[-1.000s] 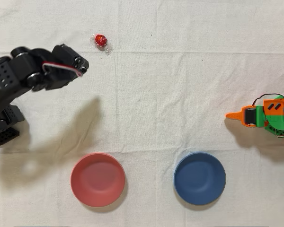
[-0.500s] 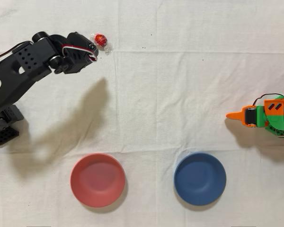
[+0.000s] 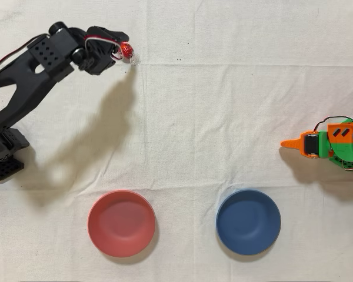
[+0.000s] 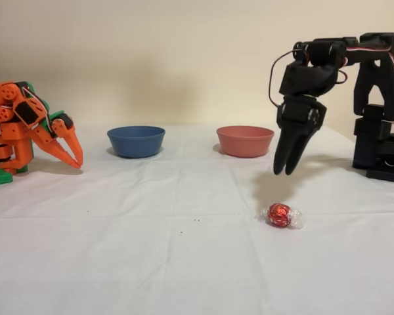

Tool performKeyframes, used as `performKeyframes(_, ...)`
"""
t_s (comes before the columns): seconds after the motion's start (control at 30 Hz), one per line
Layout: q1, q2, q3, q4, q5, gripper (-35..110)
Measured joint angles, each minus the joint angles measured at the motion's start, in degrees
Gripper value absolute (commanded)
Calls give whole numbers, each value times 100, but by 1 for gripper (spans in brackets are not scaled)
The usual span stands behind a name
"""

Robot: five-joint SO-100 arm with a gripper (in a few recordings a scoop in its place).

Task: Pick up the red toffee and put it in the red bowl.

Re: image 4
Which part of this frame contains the black arm servo cable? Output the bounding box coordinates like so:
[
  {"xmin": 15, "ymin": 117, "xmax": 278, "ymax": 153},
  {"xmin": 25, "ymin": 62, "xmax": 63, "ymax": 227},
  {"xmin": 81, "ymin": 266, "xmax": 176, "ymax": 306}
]
[{"xmin": 268, "ymin": 49, "xmax": 298, "ymax": 108}]

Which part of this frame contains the white tablecloth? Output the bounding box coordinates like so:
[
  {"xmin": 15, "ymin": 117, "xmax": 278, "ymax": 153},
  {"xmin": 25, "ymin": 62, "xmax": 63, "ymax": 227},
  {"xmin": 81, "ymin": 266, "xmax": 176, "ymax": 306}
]
[{"xmin": 0, "ymin": 123, "xmax": 394, "ymax": 315}]

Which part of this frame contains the red bowl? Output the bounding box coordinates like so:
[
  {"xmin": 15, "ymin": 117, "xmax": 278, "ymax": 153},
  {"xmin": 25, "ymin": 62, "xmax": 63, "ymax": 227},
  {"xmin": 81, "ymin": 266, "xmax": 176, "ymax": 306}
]
[{"xmin": 216, "ymin": 125, "xmax": 275, "ymax": 159}]

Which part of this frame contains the red candy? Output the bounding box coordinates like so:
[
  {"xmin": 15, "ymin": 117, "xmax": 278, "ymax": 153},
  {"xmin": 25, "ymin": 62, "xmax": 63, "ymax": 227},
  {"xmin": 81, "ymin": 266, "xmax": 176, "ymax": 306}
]
[{"xmin": 256, "ymin": 202, "xmax": 305, "ymax": 230}]

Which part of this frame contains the orange arm servo cable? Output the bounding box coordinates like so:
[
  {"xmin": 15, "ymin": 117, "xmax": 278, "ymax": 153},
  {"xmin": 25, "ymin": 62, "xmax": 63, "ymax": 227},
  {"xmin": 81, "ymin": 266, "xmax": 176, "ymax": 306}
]
[{"xmin": 20, "ymin": 85, "xmax": 53, "ymax": 133}]

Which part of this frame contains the blue bowl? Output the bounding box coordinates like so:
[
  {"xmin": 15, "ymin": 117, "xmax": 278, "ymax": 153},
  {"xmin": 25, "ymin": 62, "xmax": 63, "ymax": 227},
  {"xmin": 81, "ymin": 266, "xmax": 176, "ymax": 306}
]
[{"xmin": 106, "ymin": 126, "xmax": 167, "ymax": 159}]

